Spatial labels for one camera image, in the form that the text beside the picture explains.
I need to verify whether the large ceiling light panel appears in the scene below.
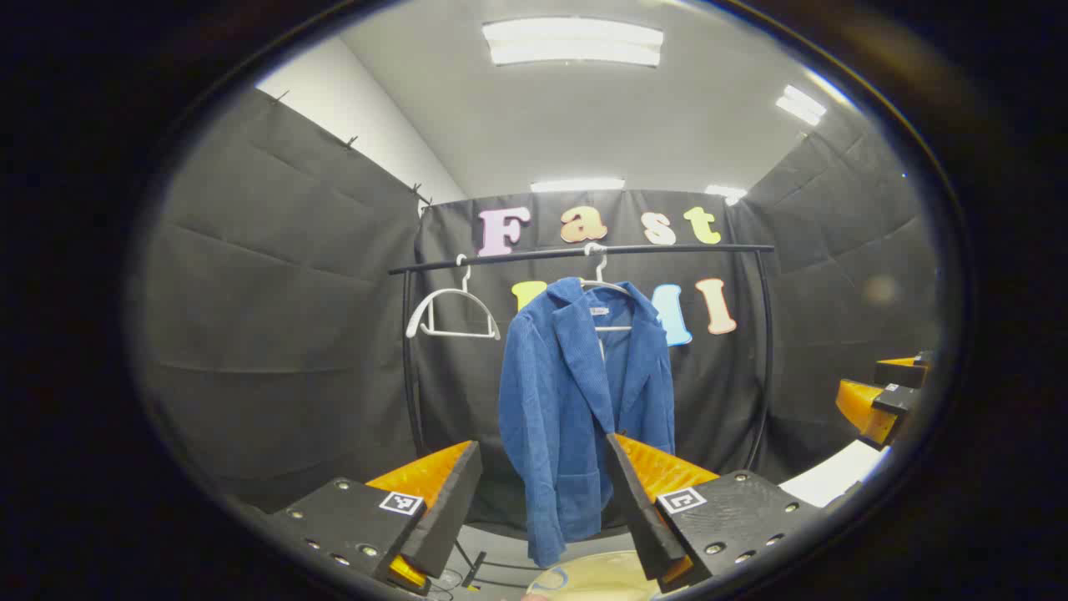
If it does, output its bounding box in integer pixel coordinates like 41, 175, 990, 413
482, 18, 664, 68

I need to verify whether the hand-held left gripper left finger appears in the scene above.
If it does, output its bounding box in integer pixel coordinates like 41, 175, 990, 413
242, 440, 484, 595

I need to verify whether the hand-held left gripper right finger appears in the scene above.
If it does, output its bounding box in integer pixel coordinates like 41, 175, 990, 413
604, 432, 835, 595

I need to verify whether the white flat board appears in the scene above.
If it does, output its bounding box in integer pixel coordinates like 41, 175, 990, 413
780, 441, 890, 508

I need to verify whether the blue corduroy jacket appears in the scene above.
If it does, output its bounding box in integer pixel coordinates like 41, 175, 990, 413
498, 277, 677, 570

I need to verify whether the white clothes hanger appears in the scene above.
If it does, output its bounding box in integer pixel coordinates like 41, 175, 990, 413
406, 255, 501, 341
578, 242, 639, 335

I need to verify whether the black clothes rack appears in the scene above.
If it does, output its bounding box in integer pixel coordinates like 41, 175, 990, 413
388, 242, 775, 587

